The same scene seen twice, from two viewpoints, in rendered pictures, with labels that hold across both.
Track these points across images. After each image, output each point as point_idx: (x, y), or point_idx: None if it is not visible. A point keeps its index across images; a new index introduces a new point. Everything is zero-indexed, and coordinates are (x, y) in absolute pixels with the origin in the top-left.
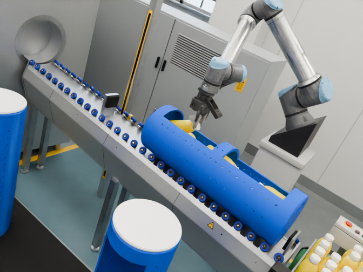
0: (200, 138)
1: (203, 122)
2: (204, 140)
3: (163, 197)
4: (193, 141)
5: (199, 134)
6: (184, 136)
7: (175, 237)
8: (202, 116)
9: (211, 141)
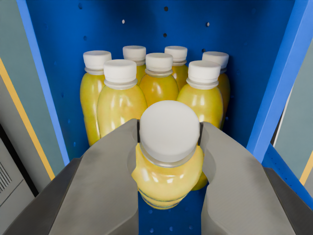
0: (59, 89)
1: (105, 139)
2: (51, 67)
3: None
4: (308, 32)
5: (58, 107)
6: (281, 105)
7: None
8: (138, 206)
9: (35, 31)
